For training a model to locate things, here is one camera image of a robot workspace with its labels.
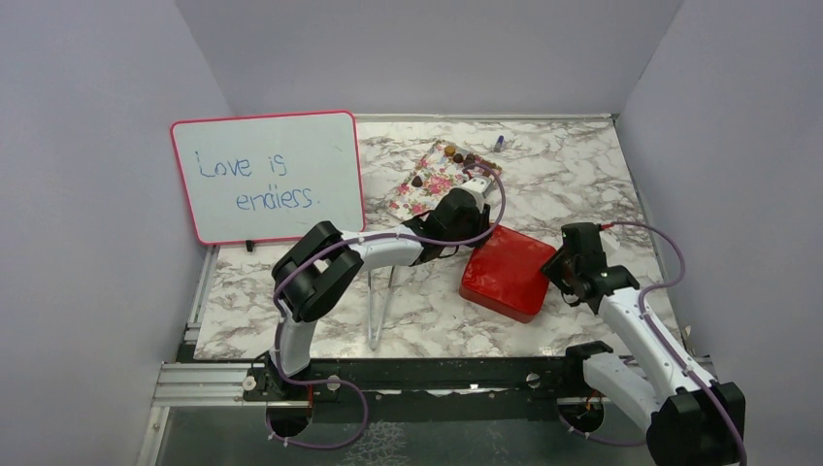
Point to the red tin lid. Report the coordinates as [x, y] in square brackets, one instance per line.
[505, 275]

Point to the floral rectangular tray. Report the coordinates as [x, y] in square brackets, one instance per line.
[440, 169]

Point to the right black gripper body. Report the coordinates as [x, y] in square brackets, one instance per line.
[559, 269]

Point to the metal serving tongs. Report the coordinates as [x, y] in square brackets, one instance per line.
[376, 314]

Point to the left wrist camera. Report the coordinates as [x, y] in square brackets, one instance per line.
[480, 187]

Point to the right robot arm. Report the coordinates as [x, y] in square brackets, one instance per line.
[687, 415]

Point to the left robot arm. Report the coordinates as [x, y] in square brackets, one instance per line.
[312, 277]

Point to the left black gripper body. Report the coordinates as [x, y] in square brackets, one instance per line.
[472, 226]

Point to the pink framed whiteboard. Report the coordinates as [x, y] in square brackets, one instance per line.
[270, 178]

